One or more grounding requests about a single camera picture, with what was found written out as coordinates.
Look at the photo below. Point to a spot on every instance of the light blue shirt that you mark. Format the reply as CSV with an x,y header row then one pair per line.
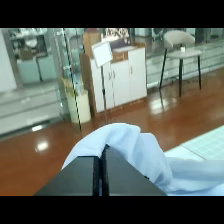
x,y
146,156

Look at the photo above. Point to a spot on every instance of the white cabinet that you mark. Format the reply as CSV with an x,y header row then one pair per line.
x,y
121,78

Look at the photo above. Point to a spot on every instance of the grey chair with black legs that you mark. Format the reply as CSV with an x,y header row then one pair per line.
x,y
180,51

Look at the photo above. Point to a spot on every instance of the white sign on black stand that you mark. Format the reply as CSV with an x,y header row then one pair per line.
x,y
103,63

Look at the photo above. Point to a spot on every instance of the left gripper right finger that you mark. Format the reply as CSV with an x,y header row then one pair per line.
x,y
126,176

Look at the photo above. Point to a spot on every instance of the pale yellow bin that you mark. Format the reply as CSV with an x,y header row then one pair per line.
x,y
77,101

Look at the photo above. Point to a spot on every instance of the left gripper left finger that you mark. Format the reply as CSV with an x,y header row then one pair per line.
x,y
76,178

